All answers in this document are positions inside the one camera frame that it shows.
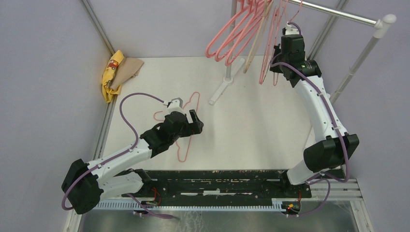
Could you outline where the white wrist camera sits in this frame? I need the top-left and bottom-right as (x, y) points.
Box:
(167, 98), (184, 114)
(282, 22), (302, 35)

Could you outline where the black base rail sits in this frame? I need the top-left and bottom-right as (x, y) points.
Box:
(133, 170), (312, 207)

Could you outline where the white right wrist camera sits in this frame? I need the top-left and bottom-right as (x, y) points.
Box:
(282, 22), (302, 35)

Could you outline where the silver clothes rack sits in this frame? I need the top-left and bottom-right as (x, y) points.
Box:
(208, 0), (397, 105)

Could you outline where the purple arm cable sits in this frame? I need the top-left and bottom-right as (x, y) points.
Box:
(61, 93), (169, 211)
(269, 21), (351, 183)

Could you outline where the thin pink wire hanger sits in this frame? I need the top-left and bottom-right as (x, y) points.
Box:
(153, 91), (201, 163)

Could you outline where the yellow printed cloth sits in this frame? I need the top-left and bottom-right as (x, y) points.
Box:
(101, 50), (125, 103)

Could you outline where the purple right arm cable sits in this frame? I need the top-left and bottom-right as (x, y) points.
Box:
(269, 21), (351, 183)

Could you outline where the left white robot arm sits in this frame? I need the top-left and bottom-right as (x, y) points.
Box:
(61, 110), (204, 214)

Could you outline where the white slotted cable duct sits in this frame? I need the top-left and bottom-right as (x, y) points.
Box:
(94, 200), (285, 212)

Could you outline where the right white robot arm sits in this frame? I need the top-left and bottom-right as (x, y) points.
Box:
(270, 34), (359, 197)

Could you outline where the beige cloth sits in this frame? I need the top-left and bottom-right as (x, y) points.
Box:
(109, 58), (144, 90)

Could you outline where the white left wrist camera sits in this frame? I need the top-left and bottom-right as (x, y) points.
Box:
(167, 98), (184, 114)

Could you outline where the thick pink plastic hanger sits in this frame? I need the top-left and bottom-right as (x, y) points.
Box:
(205, 0), (254, 59)

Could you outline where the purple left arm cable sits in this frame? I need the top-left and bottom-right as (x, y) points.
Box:
(61, 93), (169, 211)

